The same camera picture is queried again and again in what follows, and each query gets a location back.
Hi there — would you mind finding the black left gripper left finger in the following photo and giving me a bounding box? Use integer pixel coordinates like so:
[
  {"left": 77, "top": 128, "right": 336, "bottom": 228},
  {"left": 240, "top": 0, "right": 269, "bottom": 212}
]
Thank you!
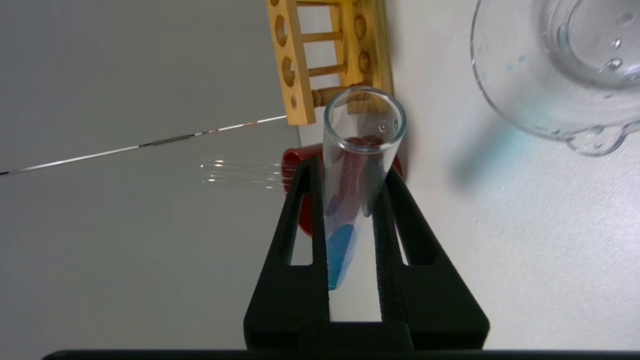
[{"left": 243, "top": 155, "right": 331, "bottom": 352}]

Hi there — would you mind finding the wooden test tube rack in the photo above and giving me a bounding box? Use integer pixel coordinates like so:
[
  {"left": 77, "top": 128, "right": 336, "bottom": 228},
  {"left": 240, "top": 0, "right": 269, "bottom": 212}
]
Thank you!
[{"left": 266, "top": 0, "right": 394, "bottom": 126}]

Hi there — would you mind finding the empty glass test tube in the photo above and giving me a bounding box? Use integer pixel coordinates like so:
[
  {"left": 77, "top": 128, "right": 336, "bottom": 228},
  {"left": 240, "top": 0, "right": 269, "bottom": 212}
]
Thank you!
[{"left": 200, "top": 154, "right": 287, "bottom": 191}]

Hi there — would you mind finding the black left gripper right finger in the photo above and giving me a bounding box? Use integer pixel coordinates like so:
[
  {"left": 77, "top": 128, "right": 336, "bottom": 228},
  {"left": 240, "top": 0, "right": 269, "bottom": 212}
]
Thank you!
[{"left": 372, "top": 165, "right": 491, "bottom": 351}]

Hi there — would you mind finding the red cup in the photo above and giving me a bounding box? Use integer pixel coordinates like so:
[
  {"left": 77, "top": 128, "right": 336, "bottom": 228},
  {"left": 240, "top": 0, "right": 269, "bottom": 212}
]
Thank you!
[{"left": 281, "top": 136, "right": 404, "bottom": 237}]

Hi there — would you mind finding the clear glass beaker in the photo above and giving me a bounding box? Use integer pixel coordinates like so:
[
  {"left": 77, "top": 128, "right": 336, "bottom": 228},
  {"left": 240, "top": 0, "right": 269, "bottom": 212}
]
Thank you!
[{"left": 470, "top": 0, "right": 640, "bottom": 157}]

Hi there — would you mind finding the test tube with blue liquid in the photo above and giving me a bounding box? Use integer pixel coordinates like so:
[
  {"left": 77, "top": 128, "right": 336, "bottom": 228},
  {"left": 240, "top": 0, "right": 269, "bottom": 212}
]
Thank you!
[{"left": 322, "top": 86, "right": 408, "bottom": 291}]

